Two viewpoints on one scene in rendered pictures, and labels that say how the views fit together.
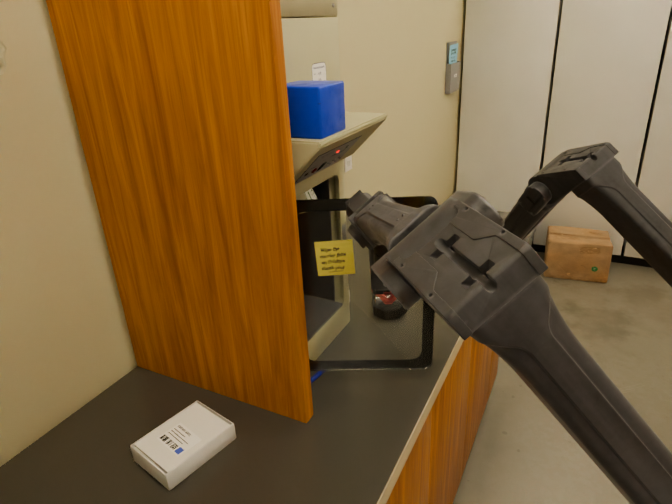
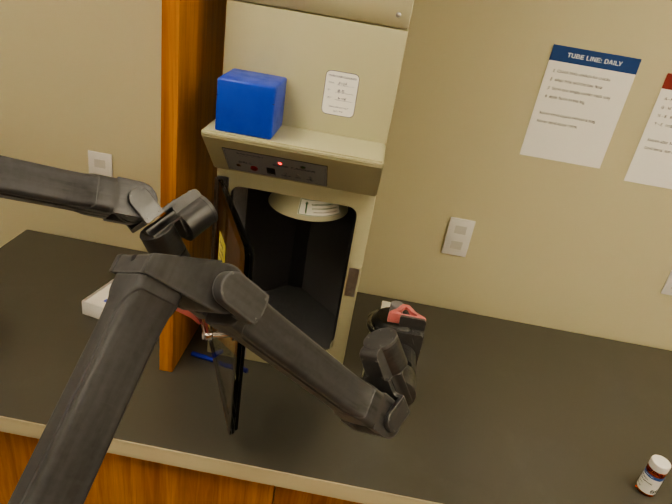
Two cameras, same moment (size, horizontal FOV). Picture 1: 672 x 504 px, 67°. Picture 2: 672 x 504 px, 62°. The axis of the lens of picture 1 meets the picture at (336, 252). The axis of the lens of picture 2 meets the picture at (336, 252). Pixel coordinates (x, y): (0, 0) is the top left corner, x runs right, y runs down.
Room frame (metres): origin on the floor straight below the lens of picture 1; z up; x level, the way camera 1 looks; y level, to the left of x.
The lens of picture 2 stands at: (0.70, -0.94, 1.81)
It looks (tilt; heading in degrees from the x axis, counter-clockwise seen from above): 27 degrees down; 64
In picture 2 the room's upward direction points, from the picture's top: 10 degrees clockwise
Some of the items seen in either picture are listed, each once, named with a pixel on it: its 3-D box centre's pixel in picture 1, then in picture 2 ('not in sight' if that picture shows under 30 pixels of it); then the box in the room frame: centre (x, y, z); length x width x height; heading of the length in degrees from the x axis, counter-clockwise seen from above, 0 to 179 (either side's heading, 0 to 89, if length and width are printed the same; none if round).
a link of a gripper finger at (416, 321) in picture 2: not in sight; (404, 324); (1.22, -0.22, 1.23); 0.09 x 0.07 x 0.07; 61
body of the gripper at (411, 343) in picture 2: not in sight; (399, 362); (1.18, -0.28, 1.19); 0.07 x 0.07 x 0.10; 61
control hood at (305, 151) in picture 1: (333, 149); (294, 163); (1.05, -0.01, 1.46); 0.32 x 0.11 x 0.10; 152
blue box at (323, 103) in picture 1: (309, 108); (251, 103); (0.97, 0.04, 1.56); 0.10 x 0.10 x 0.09; 62
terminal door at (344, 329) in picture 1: (361, 290); (225, 303); (0.92, -0.05, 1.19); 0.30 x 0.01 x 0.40; 87
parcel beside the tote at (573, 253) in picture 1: (576, 253); not in sight; (3.24, -1.71, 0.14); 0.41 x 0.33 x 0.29; 68
